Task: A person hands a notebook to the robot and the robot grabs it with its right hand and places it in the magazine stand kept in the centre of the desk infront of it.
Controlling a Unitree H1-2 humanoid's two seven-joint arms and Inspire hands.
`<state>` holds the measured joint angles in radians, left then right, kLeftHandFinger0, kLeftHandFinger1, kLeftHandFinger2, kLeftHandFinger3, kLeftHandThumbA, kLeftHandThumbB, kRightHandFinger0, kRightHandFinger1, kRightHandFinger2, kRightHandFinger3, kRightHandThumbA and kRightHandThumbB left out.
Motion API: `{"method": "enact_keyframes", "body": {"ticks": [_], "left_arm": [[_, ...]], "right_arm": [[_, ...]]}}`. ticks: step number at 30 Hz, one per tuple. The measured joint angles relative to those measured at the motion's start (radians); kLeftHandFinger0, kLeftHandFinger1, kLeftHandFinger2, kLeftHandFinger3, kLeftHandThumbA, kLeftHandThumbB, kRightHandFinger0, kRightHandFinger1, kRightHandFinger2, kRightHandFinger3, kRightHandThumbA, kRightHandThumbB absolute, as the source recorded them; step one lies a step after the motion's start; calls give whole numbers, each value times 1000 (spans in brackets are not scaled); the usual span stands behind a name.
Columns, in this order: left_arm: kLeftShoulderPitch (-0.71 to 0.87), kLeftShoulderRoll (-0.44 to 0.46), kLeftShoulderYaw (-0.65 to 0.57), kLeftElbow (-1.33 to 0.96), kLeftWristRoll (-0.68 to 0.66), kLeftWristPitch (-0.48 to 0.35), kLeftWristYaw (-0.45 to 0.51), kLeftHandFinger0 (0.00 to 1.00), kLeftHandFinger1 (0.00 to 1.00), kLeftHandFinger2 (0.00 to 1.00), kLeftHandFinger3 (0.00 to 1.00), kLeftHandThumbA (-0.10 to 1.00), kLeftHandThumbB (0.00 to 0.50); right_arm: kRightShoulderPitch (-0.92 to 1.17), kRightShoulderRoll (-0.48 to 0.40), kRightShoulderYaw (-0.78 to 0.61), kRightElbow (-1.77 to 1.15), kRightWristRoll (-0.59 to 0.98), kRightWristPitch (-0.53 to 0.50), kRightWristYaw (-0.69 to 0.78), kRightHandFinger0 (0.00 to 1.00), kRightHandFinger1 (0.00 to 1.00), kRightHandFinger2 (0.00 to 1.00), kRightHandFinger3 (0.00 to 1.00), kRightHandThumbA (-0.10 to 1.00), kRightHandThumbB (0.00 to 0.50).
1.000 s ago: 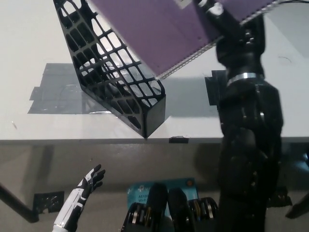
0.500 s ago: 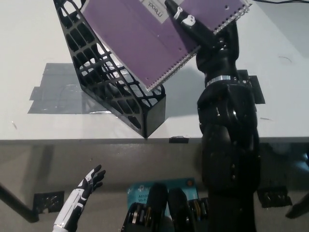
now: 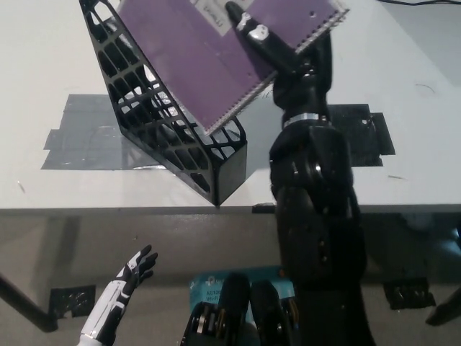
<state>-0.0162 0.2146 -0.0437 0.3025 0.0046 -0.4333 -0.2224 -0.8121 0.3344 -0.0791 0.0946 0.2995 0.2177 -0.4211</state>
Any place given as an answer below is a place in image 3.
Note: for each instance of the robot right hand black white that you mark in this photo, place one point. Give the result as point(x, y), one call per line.
point(299, 90)

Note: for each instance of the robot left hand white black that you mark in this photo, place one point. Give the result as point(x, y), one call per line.
point(124, 284)

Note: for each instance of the purple spiral notebook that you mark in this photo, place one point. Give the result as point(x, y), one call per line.
point(187, 72)

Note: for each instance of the black lattice magazine stand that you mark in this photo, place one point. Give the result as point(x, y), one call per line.
point(230, 180)

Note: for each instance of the black floor tape square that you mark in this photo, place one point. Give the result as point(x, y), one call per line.
point(72, 302)
point(407, 293)

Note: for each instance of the black tape patch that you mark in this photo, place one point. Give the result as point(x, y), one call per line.
point(365, 144)

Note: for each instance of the black table leg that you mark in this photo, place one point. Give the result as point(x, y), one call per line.
point(25, 302)
point(444, 310)

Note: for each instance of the grey tape patch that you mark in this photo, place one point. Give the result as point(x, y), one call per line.
point(83, 119)

